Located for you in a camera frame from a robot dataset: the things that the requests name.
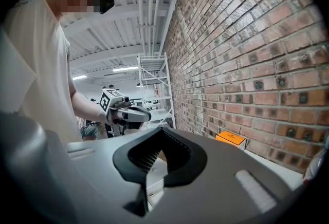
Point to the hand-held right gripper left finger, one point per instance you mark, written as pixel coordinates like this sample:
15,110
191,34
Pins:
102,166

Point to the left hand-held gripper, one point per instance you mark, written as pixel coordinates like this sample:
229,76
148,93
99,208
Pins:
114,104

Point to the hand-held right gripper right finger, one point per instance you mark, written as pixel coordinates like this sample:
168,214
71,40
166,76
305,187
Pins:
205,192

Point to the white box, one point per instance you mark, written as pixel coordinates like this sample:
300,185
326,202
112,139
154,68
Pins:
155,179

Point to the person's left forearm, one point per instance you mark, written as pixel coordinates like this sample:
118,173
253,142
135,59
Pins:
87,107

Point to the orange box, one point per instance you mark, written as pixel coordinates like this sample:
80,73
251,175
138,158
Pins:
231,138

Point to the white metal shelf rack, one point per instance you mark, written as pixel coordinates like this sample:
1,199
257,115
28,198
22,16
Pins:
154,84

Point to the long ceiling light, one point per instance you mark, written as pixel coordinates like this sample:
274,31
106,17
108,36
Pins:
79,77
125,68

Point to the white ceiling pipes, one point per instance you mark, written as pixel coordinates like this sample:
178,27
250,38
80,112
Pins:
147,7

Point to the person's white shirt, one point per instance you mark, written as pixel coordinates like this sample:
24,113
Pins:
38,68

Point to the clear plastic bottle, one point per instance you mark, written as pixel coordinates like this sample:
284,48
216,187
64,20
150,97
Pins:
317,164

